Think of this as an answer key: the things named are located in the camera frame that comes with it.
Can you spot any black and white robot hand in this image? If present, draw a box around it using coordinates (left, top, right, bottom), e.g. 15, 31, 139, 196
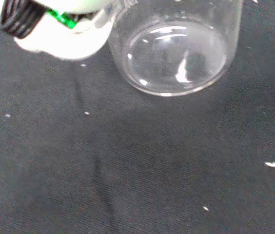
0, 0, 117, 60

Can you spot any black bench cloth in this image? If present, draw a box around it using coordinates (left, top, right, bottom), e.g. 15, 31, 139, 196
0, 0, 275, 234

